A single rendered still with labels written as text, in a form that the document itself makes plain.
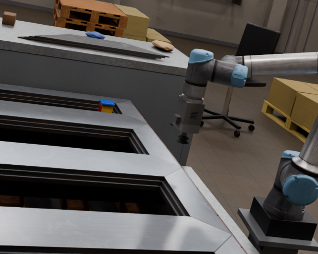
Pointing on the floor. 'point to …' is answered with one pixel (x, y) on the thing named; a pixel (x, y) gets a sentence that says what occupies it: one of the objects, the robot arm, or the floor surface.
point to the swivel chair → (257, 30)
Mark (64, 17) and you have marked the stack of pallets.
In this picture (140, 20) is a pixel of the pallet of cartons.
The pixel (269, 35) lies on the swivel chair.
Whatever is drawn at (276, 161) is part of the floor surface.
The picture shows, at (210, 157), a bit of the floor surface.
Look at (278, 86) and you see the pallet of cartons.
